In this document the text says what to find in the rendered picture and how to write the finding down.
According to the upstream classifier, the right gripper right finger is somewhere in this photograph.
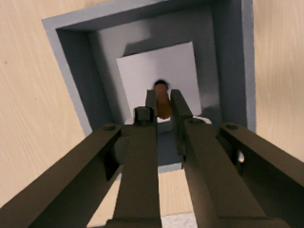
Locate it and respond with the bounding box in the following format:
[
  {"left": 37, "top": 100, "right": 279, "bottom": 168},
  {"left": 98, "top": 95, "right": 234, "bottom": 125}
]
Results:
[{"left": 170, "top": 89, "right": 304, "bottom": 228}]

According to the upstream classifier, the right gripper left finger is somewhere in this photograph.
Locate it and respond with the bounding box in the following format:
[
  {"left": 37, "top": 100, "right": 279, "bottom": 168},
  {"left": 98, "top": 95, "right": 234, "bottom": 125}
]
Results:
[{"left": 0, "top": 89, "right": 162, "bottom": 228}]

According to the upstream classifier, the dark grey open box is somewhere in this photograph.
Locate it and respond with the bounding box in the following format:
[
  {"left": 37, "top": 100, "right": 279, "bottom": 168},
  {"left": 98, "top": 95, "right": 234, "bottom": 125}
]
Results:
[{"left": 41, "top": 0, "right": 257, "bottom": 174}]

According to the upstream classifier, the white square plate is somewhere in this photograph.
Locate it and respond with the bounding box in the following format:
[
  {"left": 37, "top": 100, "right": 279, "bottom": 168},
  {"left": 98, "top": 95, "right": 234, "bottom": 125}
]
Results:
[{"left": 116, "top": 42, "right": 201, "bottom": 118}]

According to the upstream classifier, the brown cylindrical peg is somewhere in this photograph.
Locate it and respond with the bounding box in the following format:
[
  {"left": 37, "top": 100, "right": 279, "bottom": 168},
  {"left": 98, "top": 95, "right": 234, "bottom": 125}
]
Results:
[{"left": 155, "top": 84, "right": 173, "bottom": 120}]

